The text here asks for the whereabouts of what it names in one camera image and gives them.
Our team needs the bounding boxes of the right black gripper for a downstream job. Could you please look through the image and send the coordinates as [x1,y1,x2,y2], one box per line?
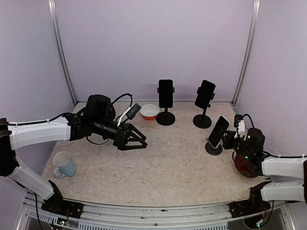
[220,129,252,161]

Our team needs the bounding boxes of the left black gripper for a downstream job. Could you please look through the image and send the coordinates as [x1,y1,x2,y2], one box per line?
[92,116,147,150]

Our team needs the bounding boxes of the blue cased bottom phone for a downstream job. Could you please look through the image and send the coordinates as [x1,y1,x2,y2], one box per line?
[208,115,231,149]

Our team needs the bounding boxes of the black pole phone stand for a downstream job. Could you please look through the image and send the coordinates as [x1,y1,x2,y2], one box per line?
[156,108,176,126]
[193,87,215,129]

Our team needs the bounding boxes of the orange white bowl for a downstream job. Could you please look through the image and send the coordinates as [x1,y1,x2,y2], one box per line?
[140,104,160,121]

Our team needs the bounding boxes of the black teal phone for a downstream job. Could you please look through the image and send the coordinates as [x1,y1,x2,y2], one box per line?
[157,79,175,108]

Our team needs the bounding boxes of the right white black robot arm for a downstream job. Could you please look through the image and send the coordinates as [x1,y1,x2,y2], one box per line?
[218,128,307,213]

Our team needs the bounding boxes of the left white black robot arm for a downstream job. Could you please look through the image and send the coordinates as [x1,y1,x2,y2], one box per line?
[0,94,147,213]

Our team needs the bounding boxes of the dark red saucer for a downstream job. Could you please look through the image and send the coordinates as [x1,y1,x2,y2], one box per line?
[234,154,262,178]

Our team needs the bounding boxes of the light blue mug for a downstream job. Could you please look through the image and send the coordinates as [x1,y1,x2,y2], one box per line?
[52,151,77,179]

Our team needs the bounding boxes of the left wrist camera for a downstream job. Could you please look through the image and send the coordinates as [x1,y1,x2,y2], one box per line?
[117,103,141,126]

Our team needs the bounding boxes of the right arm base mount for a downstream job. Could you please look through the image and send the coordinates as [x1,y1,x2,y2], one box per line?
[229,186,271,218]

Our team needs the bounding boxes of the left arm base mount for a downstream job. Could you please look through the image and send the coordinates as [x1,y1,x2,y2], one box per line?
[41,180,84,219]

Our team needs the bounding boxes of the right aluminium frame post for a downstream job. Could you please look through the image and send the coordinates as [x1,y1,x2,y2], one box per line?
[231,0,261,108]

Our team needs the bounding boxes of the aluminium frame post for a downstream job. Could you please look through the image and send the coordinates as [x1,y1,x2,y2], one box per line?
[48,0,78,107]
[231,0,261,108]

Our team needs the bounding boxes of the left aluminium frame post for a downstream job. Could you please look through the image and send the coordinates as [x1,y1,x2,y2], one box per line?
[48,0,78,107]

